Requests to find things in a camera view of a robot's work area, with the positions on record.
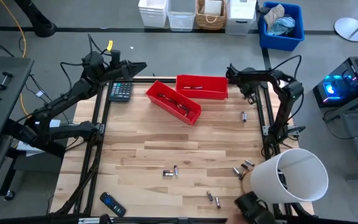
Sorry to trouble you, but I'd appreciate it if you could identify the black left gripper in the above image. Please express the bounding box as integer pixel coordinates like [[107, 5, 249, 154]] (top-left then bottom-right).
[[103, 60, 148, 83]]

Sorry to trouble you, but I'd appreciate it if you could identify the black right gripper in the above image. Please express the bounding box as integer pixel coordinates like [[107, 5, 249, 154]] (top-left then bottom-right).
[[239, 79, 261, 105]]

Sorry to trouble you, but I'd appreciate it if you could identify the black desk calculator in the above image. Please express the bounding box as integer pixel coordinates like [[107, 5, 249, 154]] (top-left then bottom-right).
[[108, 80, 134, 103]]

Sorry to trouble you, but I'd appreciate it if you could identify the red plastic storage bin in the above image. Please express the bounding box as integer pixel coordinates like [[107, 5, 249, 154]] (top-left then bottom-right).
[[175, 73, 229, 101], [145, 80, 203, 126]]

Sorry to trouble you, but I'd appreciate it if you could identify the white plastic storage bin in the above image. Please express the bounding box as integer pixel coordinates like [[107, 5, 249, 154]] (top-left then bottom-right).
[[137, 0, 168, 29]]

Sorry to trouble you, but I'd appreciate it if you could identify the blue plastic tote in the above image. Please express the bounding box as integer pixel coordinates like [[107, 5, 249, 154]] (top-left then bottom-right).
[[257, 1, 306, 52]]

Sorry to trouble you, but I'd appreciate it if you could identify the clear plastic storage bin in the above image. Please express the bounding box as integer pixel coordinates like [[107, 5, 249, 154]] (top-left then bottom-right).
[[167, 0, 196, 32]]

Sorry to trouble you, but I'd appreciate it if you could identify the light blue cloth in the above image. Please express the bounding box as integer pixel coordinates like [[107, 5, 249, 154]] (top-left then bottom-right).
[[267, 16, 296, 37]]

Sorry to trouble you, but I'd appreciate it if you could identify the white cylindrical lampshade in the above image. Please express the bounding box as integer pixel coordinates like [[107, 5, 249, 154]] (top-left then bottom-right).
[[249, 147, 329, 205]]

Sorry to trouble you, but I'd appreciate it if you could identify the white lidded container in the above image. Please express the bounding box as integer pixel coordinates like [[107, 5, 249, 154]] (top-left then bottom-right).
[[225, 0, 258, 36]]

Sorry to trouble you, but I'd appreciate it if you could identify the wicker basket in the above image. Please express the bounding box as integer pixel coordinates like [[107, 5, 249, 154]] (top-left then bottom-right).
[[195, 0, 227, 31]]

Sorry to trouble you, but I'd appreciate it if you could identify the round wooden lamp base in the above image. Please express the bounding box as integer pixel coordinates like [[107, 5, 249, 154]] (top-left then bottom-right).
[[240, 177, 255, 196]]

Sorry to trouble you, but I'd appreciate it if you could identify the beige cloth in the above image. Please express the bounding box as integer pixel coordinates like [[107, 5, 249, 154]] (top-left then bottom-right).
[[263, 3, 286, 29]]

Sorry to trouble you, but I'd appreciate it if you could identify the white paper booklet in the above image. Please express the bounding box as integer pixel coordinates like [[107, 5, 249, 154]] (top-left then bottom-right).
[[16, 119, 62, 157]]

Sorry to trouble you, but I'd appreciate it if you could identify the white sheet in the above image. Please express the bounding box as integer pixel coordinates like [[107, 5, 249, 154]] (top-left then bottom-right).
[[203, 0, 223, 16]]

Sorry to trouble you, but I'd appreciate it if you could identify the black stand foot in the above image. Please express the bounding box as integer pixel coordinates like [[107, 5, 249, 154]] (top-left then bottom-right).
[[13, 0, 58, 39]]

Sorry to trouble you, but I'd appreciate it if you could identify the grey desk with clamps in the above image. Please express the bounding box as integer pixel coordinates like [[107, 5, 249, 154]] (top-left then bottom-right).
[[0, 55, 35, 138]]

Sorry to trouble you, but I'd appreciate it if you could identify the round grey stand base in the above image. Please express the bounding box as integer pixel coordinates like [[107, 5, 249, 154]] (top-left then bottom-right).
[[334, 2, 358, 42]]

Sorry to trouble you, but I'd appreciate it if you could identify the black remote control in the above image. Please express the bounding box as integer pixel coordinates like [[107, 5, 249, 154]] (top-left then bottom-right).
[[99, 191, 127, 218]]

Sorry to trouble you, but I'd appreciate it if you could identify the black desk support leg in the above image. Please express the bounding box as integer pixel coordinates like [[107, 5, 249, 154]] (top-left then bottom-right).
[[0, 146, 67, 200]]

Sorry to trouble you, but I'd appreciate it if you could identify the black aluminium rig frame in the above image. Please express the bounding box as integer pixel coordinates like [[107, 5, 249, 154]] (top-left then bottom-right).
[[50, 76, 315, 224]]

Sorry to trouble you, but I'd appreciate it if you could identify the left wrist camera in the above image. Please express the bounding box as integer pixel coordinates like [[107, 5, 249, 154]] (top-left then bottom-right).
[[109, 49, 122, 68]]

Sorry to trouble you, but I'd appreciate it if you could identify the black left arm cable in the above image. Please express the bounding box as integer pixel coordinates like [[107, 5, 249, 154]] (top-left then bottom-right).
[[59, 33, 106, 95]]

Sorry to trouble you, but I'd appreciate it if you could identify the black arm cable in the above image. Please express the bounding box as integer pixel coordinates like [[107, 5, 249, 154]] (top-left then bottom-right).
[[270, 55, 303, 94], [59, 33, 106, 95]]

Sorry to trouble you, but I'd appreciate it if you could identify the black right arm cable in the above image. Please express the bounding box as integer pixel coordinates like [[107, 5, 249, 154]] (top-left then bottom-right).
[[270, 55, 303, 94]]

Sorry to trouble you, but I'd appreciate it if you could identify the yellow cable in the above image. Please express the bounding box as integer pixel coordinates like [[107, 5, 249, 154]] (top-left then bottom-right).
[[0, 0, 34, 119]]

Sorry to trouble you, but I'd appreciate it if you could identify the black clamp handle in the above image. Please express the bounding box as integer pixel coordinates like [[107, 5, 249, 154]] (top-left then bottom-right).
[[0, 71, 14, 101]]

